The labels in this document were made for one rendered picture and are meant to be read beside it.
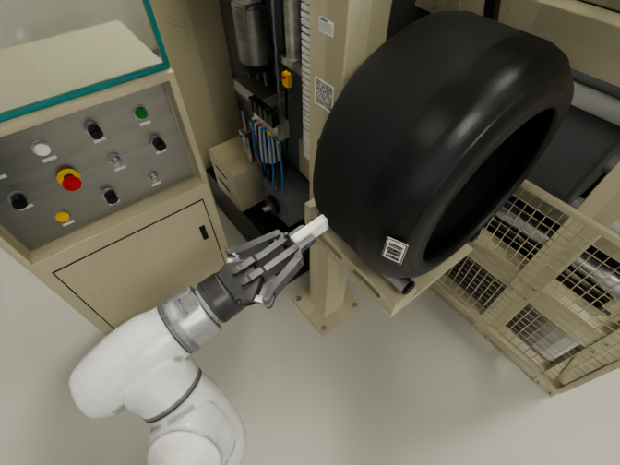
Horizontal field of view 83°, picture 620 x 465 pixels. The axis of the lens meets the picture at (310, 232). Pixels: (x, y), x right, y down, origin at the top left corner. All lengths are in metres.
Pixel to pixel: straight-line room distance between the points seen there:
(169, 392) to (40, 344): 1.71
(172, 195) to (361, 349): 1.15
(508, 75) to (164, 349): 0.64
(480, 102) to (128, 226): 0.99
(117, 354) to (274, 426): 1.24
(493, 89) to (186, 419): 0.65
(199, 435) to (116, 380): 0.13
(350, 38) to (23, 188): 0.85
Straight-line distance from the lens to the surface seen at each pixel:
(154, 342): 0.55
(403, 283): 0.93
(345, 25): 0.83
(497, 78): 0.64
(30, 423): 2.10
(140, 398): 0.57
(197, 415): 0.59
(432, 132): 0.59
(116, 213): 1.22
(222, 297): 0.54
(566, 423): 2.05
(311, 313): 1.86
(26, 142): 1.05
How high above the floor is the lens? 1.70
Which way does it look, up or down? 52 degrees down
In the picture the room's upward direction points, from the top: straight up
